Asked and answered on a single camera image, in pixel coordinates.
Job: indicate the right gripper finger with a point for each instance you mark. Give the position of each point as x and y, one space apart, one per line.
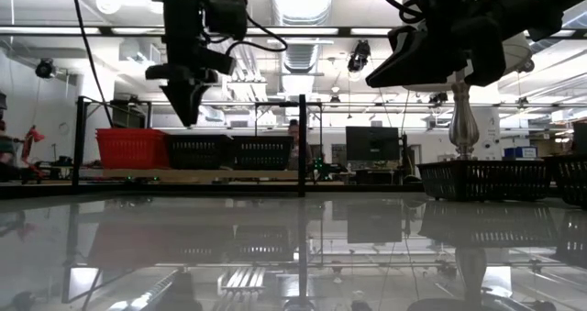
422 63

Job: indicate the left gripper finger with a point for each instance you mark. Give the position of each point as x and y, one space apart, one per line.
185 100

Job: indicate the red plastic slotted basket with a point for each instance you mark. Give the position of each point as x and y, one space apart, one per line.
133 155
133 132

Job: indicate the black plastic slotted basket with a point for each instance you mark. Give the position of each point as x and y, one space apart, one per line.
261 165
486 197
573 200
197 164

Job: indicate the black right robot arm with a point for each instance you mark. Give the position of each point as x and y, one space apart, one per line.
527 3

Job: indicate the wooden shelf with black posts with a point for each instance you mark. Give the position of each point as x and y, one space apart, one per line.
183 175

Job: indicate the black ceiling spotlight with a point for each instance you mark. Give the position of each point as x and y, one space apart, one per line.
46 68
360 56

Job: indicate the black monitor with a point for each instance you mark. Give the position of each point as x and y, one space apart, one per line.
371 143

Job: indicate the blue storage box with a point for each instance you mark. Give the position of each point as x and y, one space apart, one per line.
520 152

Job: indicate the person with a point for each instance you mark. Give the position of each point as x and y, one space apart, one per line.
295 129

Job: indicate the green-lit robot arms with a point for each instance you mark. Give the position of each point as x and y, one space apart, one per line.
319 165

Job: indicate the red articulated stand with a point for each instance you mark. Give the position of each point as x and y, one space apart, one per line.
32 139

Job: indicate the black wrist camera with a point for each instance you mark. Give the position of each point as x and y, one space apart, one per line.
227 17

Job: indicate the silver ceiling duct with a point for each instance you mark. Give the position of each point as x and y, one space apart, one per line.
300 58

